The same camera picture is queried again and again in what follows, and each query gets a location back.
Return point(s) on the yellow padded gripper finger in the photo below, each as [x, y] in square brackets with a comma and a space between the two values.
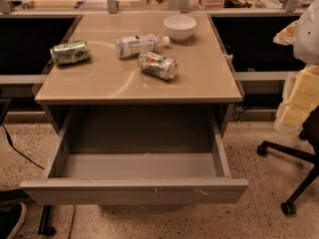
[300, 97]
[286, 36]

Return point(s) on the silver 7up can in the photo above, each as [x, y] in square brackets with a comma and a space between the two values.
[160, 66]

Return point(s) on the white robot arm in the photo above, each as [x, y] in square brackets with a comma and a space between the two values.
[306, 43]

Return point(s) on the open grey top drawer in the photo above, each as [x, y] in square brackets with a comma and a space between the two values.
[137, 155]

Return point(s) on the green soda can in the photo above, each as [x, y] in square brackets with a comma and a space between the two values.
[70, 53]

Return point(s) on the black office chair base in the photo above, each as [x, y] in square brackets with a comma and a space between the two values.
[302, 168]

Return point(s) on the white bowl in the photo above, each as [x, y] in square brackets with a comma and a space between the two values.
[179, 28]

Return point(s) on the white plastic bottle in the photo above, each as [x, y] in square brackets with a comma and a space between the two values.
[132, 46]

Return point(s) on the black stand foot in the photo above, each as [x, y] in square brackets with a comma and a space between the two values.
[44, 226]

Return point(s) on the black shoe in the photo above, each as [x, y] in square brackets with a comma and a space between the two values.
[11, 220]

